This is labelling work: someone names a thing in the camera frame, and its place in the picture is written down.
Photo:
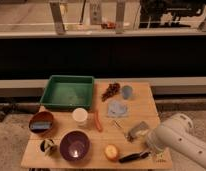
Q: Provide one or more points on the black handled brush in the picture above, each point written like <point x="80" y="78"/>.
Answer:
<point x="134" y="156"/>

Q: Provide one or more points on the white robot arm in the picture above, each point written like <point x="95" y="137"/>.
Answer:
<point x="174" y="133"/>

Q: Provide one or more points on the dark grapes bunch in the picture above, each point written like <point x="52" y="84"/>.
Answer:
<point x="113" y="89"/>

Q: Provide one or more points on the blue cloth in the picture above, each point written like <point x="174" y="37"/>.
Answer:
<point x="117" y="109"/>

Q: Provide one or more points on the blue cup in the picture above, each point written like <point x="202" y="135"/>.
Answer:
<point x="127" y="91"/>

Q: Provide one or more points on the orange carrot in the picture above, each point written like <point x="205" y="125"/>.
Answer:
<point x="97" y="122"/>

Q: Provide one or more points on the white cup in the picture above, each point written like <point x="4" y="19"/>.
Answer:
<point x="80" y="116"/>

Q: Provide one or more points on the green plastic tray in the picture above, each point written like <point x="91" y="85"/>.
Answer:
<point x="68" y="92"/>

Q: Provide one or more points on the wooden table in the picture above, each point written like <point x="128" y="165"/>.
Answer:
<point x="141" y="107"/>

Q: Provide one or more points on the purple bowl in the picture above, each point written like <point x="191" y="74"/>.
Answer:
<point x="74" y="146"/>

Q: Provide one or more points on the brown bowl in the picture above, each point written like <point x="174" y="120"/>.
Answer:
<point x="43" y="116"/>

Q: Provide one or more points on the blue sponge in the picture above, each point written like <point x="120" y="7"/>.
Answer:
<point x="40" y="125"/>

